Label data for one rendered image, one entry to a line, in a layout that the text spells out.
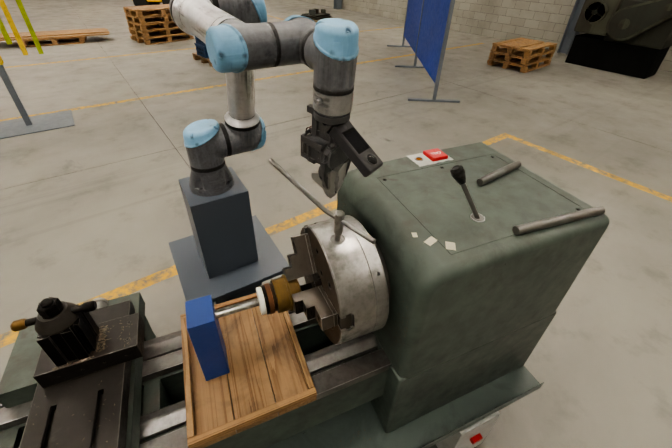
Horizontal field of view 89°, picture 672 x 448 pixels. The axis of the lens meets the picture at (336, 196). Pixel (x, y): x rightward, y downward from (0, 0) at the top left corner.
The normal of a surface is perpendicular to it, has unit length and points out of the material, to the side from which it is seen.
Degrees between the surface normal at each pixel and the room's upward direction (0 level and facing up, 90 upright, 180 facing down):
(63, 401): 0
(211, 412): 0
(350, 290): 52
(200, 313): 0
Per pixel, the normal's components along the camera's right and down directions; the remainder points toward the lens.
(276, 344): 0.03, -0.82
